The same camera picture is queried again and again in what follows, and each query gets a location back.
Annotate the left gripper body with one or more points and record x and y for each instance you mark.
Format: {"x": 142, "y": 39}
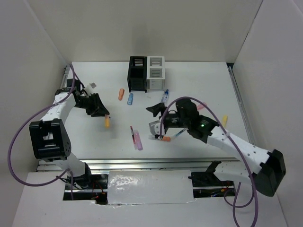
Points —
{"x": 88, "y": 103}

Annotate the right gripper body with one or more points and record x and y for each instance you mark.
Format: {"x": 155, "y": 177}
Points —
{"x": 174, "y": 121}

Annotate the yellow orange highlighter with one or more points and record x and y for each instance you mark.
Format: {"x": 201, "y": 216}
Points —
{"x": 107, "y": 121}

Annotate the pink purple highlighter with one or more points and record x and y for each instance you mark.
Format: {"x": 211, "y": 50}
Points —
{"x": 138, "y": 140}

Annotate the orange capped white marker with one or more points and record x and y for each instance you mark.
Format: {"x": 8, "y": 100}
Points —
{"x": 164, "y": 138}

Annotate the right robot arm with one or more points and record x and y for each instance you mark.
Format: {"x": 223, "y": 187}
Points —
{"x": 262, "y": 169}

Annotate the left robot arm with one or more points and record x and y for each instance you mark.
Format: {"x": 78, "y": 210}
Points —
{"x": 50, "y": 139}

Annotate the clear spray bottle blue cap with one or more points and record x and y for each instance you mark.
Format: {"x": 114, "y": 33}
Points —
{"x": 165, "y": 96}

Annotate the blue highlighter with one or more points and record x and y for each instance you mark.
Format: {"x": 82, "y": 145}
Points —
{"x": 130, "y": 99}

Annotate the dark red pen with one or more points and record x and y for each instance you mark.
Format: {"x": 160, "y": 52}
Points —
{"x": 133, "y": 138}

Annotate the yellow highlighter right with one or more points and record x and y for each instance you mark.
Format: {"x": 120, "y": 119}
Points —
{"x": 224, "y": 120}

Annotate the black slotted container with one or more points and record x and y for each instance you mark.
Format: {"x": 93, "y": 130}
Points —
{"x": 137, "y": 74}

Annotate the white slotted container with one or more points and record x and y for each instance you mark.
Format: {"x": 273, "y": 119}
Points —
{"x": 155, "y": 73}

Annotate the white foil cover panel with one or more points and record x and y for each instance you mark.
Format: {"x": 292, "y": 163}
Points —
{"x": 149, "y": 187}

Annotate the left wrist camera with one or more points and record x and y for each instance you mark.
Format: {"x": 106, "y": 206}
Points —
{"x": 89, "y": 89}

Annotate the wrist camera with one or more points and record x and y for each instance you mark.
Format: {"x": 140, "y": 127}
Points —
{"x": 157, "y": 130}
{"x": 89, "y": 89}

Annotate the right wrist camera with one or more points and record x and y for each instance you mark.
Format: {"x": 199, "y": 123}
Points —
{"x": 157, "y": 130}

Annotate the left side rail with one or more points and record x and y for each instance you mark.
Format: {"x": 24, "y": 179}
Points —
{"x": 65, "y": 76}

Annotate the aluminium front rail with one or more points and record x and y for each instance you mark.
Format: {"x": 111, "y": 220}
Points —
{"x": 106, "y": 165}

